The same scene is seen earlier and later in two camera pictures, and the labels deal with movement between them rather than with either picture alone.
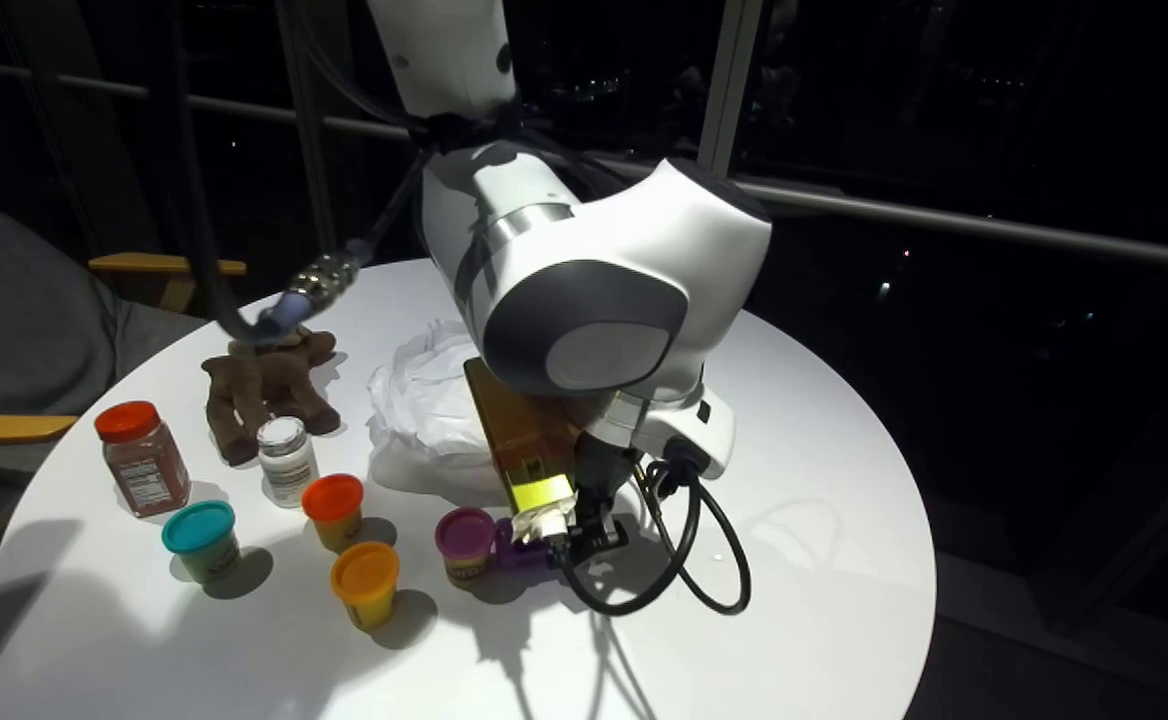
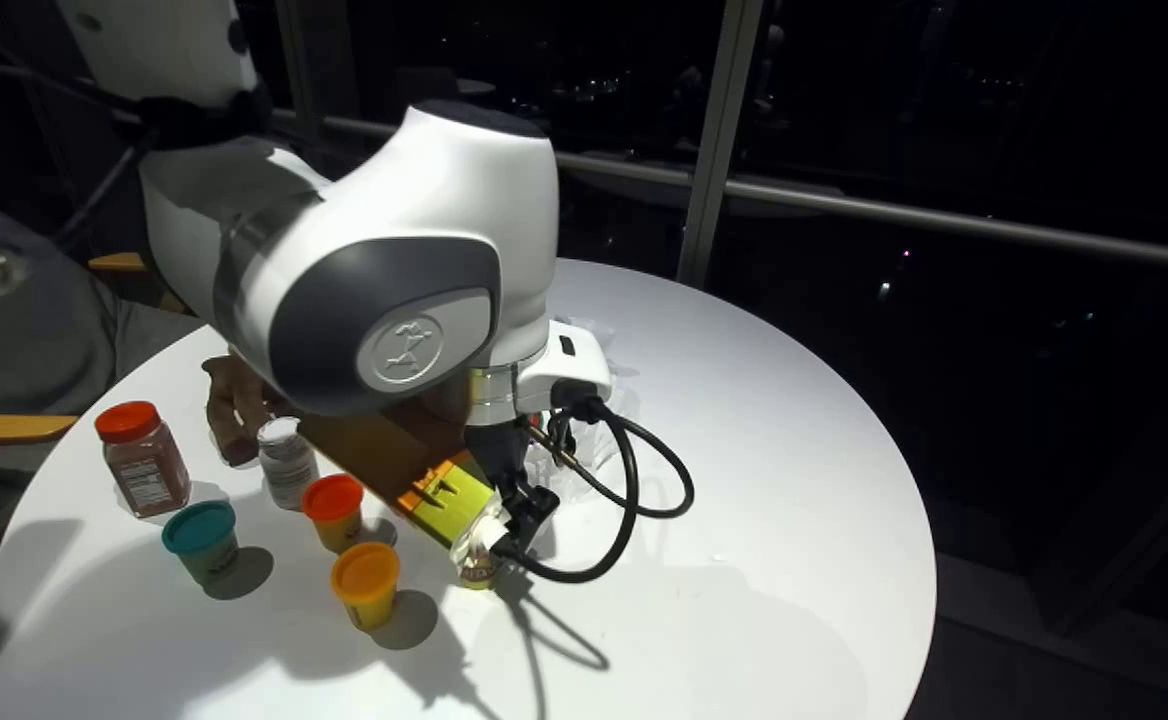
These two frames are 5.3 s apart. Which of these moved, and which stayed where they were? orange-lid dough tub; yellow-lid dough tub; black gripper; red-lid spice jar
Moved: black gripper
Stayed: orange-lid dough tub; yellow-lid dough tub; red-lid spice jar
